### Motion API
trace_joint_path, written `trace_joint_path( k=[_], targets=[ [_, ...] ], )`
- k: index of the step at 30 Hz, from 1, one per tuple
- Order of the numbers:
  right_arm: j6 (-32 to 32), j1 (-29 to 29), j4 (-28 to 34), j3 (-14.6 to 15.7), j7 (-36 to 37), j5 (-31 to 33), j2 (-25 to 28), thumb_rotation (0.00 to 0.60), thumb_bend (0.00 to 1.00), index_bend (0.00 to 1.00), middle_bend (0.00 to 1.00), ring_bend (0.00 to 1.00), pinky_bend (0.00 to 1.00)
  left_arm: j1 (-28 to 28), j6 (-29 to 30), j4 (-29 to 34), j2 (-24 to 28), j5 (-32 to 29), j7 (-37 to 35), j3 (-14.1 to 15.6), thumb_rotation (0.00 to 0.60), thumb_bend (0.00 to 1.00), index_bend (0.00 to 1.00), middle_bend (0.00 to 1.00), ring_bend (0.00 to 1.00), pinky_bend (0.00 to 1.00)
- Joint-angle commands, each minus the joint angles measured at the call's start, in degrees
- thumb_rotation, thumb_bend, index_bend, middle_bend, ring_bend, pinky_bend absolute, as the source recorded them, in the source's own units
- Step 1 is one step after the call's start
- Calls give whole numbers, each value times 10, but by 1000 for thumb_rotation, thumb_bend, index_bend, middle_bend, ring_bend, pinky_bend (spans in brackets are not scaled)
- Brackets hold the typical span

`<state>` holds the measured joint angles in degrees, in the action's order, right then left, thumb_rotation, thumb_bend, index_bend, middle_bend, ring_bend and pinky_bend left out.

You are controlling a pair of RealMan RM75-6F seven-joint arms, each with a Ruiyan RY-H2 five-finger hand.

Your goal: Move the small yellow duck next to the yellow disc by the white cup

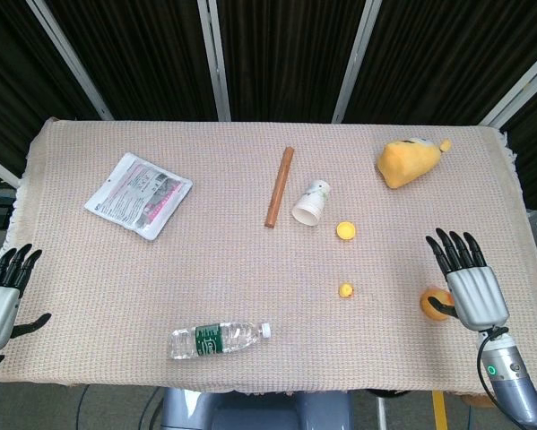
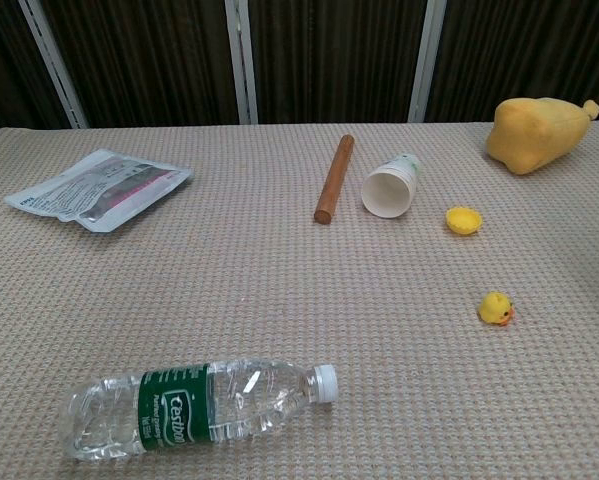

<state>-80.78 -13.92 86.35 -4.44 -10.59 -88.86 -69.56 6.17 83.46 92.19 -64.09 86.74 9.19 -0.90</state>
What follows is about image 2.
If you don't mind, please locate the brown wooden stick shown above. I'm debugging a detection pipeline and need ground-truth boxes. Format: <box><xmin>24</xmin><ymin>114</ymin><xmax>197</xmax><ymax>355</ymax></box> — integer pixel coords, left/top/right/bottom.
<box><xmin>313</xmin><ymin>133</ymin><xmax>355</xmax><ymax>225</ymax></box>

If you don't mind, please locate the white slotted metal rail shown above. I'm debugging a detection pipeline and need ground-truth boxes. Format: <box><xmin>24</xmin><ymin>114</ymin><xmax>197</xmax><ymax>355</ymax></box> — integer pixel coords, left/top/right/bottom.
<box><xmin>17</xmin><ymin>0</ymin><xmax>89</xmax><ymax>130</ymax></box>
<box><xmin>223</xmin><ymin>0</ymin><xmax>259</xmax><ymax>125</ymax></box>
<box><xmin>407</xmin><ymin>0</ymin><xmax>448</xmax><ymax>124</ymax></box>

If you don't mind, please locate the beige woven tablecloth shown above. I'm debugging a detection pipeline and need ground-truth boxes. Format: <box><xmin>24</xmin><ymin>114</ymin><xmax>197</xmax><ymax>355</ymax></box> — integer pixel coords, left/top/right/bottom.
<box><xmin>0</xmin><ymin>121</ymin><xmax>599</xmax><ymax>480</ymax></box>

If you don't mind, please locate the white printed foil packet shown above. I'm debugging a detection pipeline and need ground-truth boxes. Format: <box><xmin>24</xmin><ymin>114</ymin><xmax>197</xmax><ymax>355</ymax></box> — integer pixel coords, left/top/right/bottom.
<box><xmin>3</xmin><ymin>148</ymin><xmax>194</xmax><ymax>234</ymax></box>

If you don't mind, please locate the small yellow rubber duck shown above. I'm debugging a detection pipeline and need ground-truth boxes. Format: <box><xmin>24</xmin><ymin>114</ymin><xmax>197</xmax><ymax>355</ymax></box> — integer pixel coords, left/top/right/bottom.
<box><xmin>477</xmin><ymin>291</ymin><xmax>516</xmax><ymax>328</ymax></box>

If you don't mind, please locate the yellow plush toy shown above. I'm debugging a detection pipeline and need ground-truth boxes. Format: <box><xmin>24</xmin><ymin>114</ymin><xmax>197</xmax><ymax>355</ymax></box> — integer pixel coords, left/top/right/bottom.
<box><xmin>485</xmin><ymin>96</ymin><xmax>599</xmax><ymax>176</ymax></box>

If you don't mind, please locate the clear green-label water bottle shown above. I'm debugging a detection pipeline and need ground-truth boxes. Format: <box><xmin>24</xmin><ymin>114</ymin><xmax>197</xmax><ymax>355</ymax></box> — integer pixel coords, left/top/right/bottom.
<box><xmin>58</xmin><ymin>357</ymin><xmax>340</xmax><ymax>464</ymax></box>

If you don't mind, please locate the white paper cup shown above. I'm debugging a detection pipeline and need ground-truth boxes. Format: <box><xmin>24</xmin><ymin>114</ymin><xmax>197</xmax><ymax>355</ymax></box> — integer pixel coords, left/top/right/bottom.
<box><xmin>361</xmin><ymin>152</ymin><xmax>422</xmax><ymax>219</ymax></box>

